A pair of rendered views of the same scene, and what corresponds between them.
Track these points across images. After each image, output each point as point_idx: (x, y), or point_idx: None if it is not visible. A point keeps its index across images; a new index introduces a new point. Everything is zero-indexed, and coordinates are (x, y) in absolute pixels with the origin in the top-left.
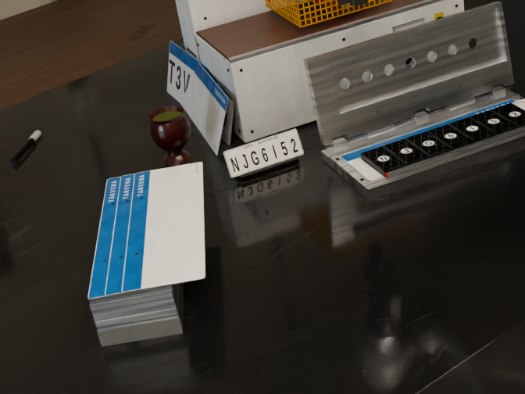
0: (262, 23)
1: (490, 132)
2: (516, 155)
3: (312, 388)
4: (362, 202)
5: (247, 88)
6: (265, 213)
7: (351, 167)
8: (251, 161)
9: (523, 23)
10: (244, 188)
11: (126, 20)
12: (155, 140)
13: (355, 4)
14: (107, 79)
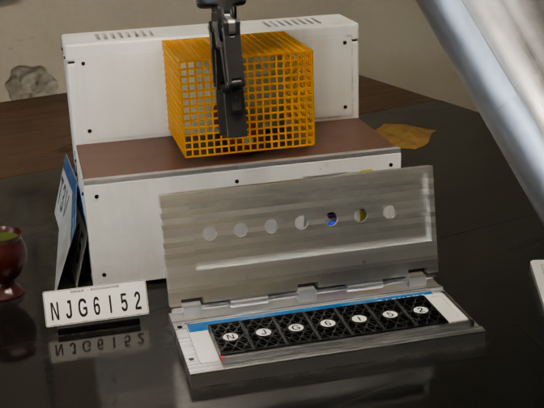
0: (153, 147)
1: (378, 327)
2: (404, 363)
3: None
4: (180, 388)
5: (102, 220)
6: (57, 380)
7: (188, 341)
8: (77, 310)
9: (496, 203)
10: (56, 343)
11: (70, 130)
12: None
13: (229, 135)
14: (2, 189)
